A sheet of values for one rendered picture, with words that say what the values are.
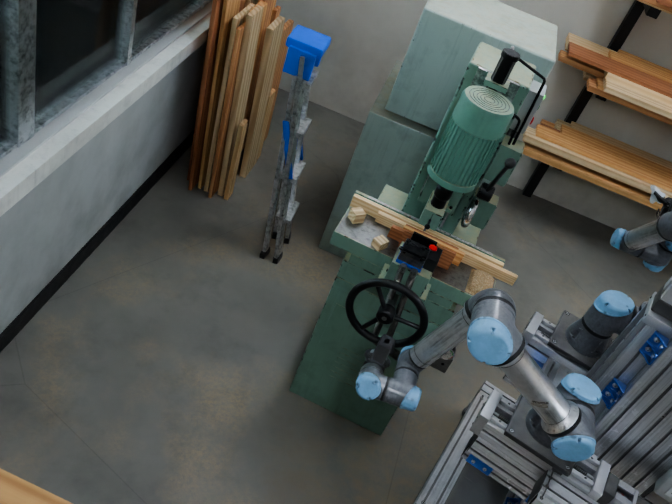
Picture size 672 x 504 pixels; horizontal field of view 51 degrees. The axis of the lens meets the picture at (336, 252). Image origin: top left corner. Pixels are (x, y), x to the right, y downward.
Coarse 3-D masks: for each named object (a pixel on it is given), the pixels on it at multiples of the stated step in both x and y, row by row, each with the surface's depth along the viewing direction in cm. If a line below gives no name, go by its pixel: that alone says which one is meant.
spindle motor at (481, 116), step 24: (480, 96) 220; (504, 96) 225; (456, 120) 221; (480, 120) 215; (504, 120) 216; (456, 144) 224; (480, 144) 221; (432, 168) 235; (456, 168) 228; (480, 168) 229
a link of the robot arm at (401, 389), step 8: (400, 376) 211; (408, 376) 212; (416, 376) 214; (392, 384) 208; (400, 384) 208; (408, 384) 209; (384, 392) 207; (392, 392) 207; (400, 392) 207; (408, 392) 207; (416, 392) 207; (384, 400) 209; (392, 400) 208; (400, 400) 207; (408, 400) 206; (416, 400) 207; (400, 408) 209; (408, 408) 208
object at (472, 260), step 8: (384, 216) 256; (384, 224) 258; (392, 224) 257; (400, 224) 256; (408, 224) 257; (464, 256) 255; (472, 256) 254; (472, 264) 255; (480, 264) 254; (488, 264) 253; (488, 272) 255; (496, 272) 254; (504, 272) 253; (504, 280) 255; (512, 280) 254
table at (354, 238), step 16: (352, 224) 254; (368, 224) 257; (336, 240) 250; (352, 240) 248; (368, 240) 250; (368, 256) 249; (384, 256) 247; (384, 272) 244; (448, 272) 250; (464, 272) 252; (432, 288) 248; (448, 288) 245; (464, 288) 246
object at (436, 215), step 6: (432, 192) 253; (426, 204) 247; (426, 210) 244; (432, 210) 245; (438, 210) 246; (444, 210) 247; (426, 216) 246; (432, 216) 245; (438, 216) 244; (420, 222) 248; (426, 222) 247; (432, 222) 246; (438, 222) 245; (432, 228) 248
